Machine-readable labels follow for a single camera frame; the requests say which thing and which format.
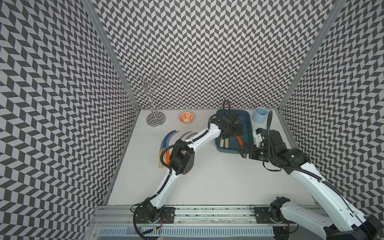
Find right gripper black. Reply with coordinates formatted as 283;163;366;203
237;142;275;161

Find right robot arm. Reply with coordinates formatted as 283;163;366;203
239;129;384;240

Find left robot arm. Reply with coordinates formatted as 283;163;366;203
134;109;243;224

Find dark blue storage tray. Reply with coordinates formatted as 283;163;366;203
215;110;254;154

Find light blue mug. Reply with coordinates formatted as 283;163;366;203
252;107;269;124

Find orange patterned small bowl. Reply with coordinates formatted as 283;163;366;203
179;111;195;124

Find blue blade orange sickle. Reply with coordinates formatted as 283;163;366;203
160;130;178;164

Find chrome mug tree stand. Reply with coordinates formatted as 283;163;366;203
127;75;166;128

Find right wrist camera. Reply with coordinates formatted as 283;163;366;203
254;128;268;147

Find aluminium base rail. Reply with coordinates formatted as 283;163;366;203
89;205;331;227

